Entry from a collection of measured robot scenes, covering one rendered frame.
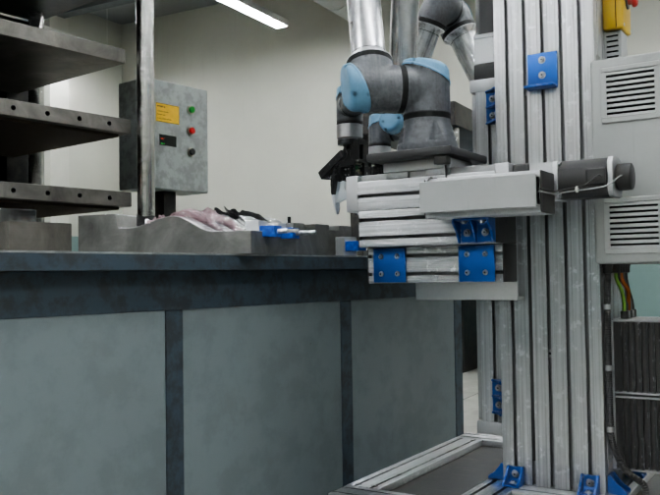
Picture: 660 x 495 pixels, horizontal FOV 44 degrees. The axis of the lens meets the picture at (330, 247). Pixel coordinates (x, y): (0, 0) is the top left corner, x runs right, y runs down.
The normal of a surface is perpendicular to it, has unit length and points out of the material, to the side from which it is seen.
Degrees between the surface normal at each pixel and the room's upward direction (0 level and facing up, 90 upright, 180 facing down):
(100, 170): 90
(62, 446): 90
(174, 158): 90
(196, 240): 90
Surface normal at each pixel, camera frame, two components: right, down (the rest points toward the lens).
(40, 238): 0.78, -0.04
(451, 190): -0.54, -0.02
